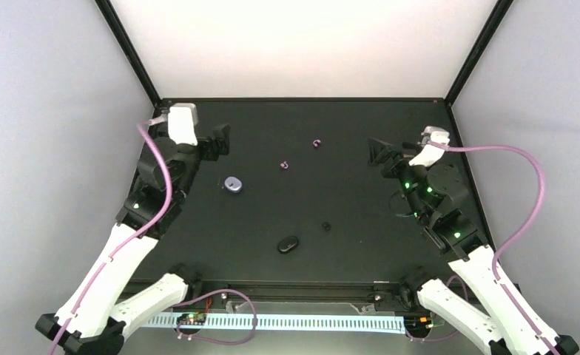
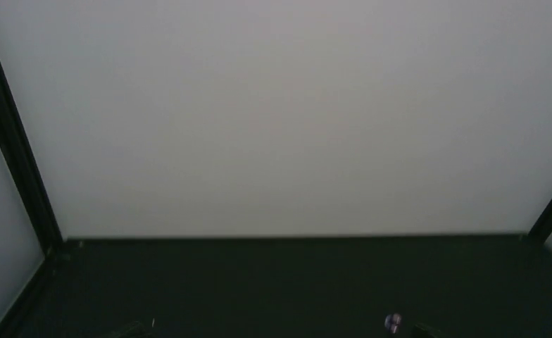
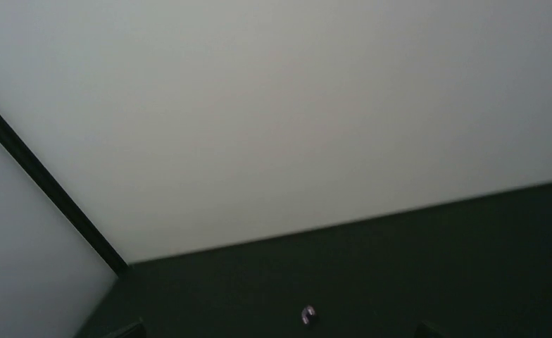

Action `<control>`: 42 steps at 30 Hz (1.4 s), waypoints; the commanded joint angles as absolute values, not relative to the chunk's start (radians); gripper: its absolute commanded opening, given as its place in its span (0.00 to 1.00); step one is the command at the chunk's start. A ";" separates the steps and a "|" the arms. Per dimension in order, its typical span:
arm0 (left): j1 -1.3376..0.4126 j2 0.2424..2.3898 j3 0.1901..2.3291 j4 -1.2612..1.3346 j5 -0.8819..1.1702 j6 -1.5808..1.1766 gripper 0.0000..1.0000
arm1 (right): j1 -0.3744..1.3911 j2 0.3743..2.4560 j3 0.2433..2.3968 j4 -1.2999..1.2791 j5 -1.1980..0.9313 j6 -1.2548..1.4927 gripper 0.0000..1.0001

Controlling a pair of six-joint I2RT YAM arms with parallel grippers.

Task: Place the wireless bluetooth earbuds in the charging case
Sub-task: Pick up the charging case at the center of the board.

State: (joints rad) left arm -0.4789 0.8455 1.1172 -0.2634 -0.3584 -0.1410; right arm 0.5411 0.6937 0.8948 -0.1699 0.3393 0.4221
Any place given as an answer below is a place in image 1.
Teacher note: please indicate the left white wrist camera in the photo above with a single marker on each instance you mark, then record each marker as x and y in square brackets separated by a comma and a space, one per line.
[182, 120]

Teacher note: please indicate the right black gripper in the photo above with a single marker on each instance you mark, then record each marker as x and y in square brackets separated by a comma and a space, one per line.
[375, 157]

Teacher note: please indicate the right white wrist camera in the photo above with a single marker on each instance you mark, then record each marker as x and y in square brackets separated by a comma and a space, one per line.
[433, 138]

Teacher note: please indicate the black earbud charging case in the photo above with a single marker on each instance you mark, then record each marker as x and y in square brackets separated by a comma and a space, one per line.
[288, 244]

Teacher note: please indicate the black front aluminium rail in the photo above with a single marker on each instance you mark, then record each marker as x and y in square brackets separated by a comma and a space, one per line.
[260, 291]

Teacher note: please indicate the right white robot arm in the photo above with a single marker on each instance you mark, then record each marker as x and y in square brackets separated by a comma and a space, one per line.
[435, 192]

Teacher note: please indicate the lavender earbud charging case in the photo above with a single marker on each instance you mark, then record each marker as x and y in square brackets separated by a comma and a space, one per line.
[233, 184]

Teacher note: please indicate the left circuit board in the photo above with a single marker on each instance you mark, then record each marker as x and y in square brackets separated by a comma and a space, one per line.
[191, 319]

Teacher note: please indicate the circuit board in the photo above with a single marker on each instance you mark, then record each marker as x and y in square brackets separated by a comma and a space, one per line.
[191, 319]
[419, 322]

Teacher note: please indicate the right circuit board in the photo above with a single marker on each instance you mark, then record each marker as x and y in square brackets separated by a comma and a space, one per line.
[419, 322]

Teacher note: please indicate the white slotted cable duct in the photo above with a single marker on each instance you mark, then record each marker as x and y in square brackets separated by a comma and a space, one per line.
[288, 322]

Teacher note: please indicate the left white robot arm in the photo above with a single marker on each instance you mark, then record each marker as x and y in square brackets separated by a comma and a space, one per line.
[94, 320]

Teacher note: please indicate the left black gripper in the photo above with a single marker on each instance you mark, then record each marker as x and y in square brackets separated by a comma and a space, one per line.
[221, 147]

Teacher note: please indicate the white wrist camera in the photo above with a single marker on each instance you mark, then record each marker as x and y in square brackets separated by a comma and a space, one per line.
[433, 138]
[182, 120]

